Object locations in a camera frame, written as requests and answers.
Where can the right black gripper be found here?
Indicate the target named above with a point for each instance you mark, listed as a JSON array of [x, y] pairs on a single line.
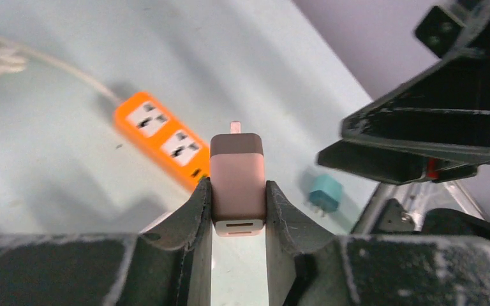
[[443, 112]]

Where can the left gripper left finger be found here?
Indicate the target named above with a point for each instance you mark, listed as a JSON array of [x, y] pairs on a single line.
[[169, 264]]

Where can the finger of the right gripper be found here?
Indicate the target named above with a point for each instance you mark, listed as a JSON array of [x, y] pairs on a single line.
[[391, 166]]

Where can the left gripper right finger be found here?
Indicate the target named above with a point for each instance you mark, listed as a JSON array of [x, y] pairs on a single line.
[[308, 265]]

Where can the teal plug adapter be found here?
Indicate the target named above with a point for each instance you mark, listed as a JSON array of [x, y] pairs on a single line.
[[322, 193]]

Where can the orange power strip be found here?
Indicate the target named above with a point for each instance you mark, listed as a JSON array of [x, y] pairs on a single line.
[[165, 139]]

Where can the pink plug adapter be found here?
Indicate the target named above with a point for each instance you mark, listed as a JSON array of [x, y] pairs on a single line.
[[238, 183]]

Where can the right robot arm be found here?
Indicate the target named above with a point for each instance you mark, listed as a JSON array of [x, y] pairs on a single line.
[[419, 216]]

